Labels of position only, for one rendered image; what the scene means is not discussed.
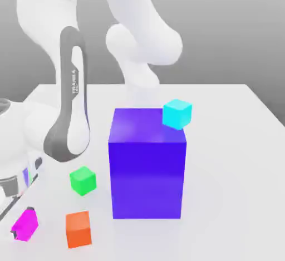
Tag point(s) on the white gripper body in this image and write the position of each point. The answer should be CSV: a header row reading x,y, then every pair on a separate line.
x,y
10,212

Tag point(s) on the small magenta cube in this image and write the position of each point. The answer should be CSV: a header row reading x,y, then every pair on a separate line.
x,y
25,225

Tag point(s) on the large purple box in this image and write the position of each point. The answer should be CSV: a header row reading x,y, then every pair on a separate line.
x,y
147,176

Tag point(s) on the small orange cube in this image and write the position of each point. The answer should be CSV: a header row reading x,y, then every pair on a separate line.
x,y
78,229

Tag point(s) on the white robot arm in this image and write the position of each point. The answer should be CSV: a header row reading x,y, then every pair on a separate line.
x,y
44,42

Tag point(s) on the small cyan cube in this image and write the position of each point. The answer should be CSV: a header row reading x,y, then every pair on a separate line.
x,y
177,114

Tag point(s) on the small green cube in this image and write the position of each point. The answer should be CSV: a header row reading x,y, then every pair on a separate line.
x,y
82,180

